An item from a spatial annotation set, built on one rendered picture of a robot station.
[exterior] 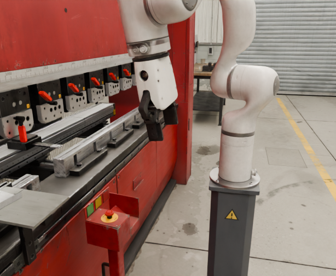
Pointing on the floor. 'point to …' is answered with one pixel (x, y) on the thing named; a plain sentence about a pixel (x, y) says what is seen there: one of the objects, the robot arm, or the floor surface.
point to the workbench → (200, 100)
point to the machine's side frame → (183, 156)
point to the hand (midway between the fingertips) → (163, 127)
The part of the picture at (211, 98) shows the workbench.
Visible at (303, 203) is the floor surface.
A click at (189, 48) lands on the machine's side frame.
